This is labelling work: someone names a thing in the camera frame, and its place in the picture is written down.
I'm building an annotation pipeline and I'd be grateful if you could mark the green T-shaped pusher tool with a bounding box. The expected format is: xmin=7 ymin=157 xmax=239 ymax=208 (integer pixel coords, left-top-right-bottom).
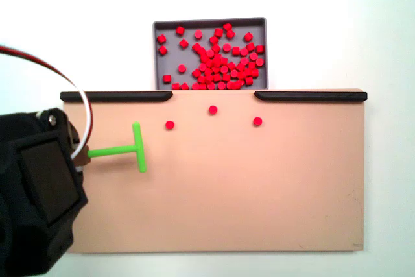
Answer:
xmin=87 ymin=121 xmax=148 ymax=174

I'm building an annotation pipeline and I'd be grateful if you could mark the tan rectangular work board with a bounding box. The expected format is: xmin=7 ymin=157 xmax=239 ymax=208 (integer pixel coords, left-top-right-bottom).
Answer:
xmin=61 ymin=88 xmax=368 ymax=254

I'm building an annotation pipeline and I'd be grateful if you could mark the grey rectangular tray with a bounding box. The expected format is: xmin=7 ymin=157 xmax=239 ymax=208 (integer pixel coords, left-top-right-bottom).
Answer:
xmin=152 ymin=16 xmax=270 ymax=91

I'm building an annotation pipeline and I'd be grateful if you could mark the black edge rail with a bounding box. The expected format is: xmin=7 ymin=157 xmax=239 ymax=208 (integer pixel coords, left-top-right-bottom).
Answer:
xmin=60 ymin=91 xmax=174 ymax=102
xmin=254 ymin=90 xmax=368 ymax=102

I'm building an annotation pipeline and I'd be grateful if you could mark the red white black cable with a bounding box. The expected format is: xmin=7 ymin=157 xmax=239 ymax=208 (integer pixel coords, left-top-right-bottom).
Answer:
xmin=0 ymin=43 xmax=95 ymax=174

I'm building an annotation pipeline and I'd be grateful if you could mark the brown tool mount block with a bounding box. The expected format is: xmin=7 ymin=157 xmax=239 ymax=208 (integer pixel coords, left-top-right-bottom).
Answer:
xmin=73 ymin=146 xmax=92 ymax=167

